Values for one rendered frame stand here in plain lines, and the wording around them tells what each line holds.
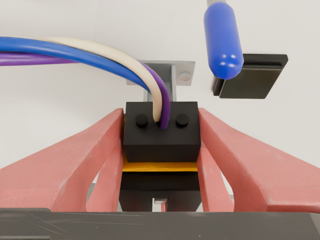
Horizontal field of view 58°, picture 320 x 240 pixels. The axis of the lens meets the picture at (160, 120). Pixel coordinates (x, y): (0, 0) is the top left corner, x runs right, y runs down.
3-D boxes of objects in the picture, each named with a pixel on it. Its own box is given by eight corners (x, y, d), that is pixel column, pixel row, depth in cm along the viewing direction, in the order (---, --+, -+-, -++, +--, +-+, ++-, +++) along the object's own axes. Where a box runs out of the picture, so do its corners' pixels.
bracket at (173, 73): (126, 82, 21) (122, 146, 18) (124, 59, 19) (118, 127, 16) (190, 83, 21) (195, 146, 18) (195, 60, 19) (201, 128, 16)
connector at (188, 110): (134, 147, 16) (133, 182, 15) (125, 98, 12) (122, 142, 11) (188, 147, 16) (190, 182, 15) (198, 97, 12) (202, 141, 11)
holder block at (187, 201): (127, 156, 19) (124, 217, 17) (120, 112, 15) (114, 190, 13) (189, 156, 20) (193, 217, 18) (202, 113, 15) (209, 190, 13)
